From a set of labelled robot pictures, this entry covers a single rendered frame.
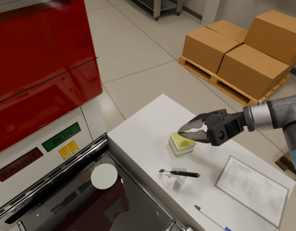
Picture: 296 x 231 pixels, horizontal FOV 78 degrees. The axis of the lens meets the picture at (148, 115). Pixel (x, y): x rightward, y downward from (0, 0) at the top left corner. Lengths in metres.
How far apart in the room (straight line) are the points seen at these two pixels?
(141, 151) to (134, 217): 0.22
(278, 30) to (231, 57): 0.52
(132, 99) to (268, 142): 1.56
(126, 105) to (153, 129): 1.44
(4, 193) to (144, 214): 0.43
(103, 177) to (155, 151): 0.22
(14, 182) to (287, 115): 0.75
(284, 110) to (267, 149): 1.70
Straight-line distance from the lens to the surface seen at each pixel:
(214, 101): 2.41
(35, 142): 0.60
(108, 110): 2.16
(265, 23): 2.59
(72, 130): 0.63
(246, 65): 2.32
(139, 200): 0.71
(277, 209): 0.77
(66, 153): 0.70
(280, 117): 0.54
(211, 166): 0.73
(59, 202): 0.77
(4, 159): 0.60
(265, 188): 0.77
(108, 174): 0.75
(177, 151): 0.67
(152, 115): 0.81
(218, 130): 0.48
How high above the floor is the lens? 1.59
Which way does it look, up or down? 50 degrees down
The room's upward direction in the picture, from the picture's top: 3 degrees clockwise
